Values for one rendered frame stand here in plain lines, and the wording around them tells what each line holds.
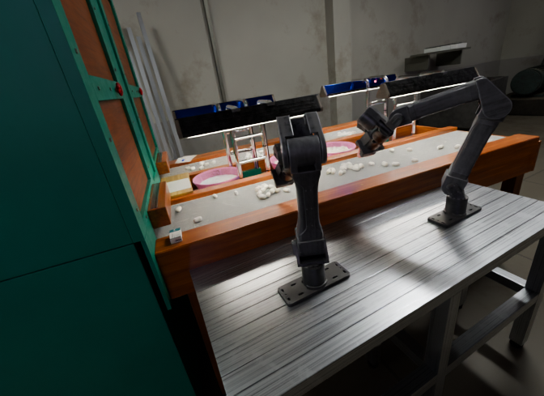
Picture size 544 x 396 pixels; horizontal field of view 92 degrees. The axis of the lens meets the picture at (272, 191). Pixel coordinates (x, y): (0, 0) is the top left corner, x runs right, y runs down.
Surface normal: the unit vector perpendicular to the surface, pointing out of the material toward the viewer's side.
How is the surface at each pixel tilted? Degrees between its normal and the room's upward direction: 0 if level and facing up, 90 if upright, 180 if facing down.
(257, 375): 0
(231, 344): 0
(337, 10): 90
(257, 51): 90
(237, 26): 90
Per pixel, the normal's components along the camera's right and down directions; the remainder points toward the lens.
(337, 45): 0.43, 0.30
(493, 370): -0.14, -0.91
